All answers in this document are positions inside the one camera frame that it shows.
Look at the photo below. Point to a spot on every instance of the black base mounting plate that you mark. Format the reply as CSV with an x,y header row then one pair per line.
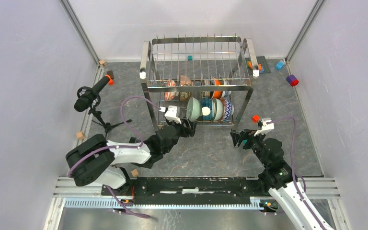
x,y
188,190

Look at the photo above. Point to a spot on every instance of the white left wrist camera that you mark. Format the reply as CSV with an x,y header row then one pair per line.
x,y
171,113

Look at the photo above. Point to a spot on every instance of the blue white porcelain bowl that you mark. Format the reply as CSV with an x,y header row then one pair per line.
x,y
225,93

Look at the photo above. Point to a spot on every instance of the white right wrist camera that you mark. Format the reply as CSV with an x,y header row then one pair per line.
x,y
265,125

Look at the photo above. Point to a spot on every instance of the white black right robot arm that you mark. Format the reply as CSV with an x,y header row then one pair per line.
x,y
279,181

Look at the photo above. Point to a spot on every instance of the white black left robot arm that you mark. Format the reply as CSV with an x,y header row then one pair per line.
x,y
91,161

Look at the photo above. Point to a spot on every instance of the orange red small cube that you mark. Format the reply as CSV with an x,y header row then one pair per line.
x,y
255,118

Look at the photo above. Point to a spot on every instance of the grey building baseplate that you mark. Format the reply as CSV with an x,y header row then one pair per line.
x,y
262,64

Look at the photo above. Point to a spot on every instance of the black microphone on tripod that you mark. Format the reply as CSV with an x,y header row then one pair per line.
x,y
89,98

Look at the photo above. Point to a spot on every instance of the black white patterned bowl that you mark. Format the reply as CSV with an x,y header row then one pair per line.
x,y
205,93

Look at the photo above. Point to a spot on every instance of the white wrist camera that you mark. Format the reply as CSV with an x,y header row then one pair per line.
x,y
171,113
265,125

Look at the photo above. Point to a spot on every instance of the wooden cube near base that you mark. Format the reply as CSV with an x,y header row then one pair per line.
x,y
135,173

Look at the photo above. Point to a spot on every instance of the wooden cube left rail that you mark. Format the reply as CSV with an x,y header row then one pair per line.
x,y
80,135

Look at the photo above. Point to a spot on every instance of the orange curved block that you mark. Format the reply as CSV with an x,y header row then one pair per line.
x,y
254,66

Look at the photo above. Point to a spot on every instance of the orange bowl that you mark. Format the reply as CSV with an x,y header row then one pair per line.
x,y
216,94

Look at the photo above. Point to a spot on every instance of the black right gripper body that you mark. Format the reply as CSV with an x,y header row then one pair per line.
x,y
252,141

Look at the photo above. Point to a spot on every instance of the pale green ceramic bowl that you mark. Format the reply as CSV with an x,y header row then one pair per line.
x,y
194,109

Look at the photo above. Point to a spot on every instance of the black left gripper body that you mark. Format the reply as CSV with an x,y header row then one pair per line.
x,y
182,131

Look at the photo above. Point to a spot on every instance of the steel two-tier dish rack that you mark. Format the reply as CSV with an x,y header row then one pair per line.
x,y
166,72

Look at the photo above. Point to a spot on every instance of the purple red block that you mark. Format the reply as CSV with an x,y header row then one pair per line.
x,y
292,80

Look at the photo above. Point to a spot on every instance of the blue zigzag patterned bowl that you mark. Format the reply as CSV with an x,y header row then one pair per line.
x,y
228,109

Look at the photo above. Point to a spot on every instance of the light blue block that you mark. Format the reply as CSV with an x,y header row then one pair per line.
x,y
280,65

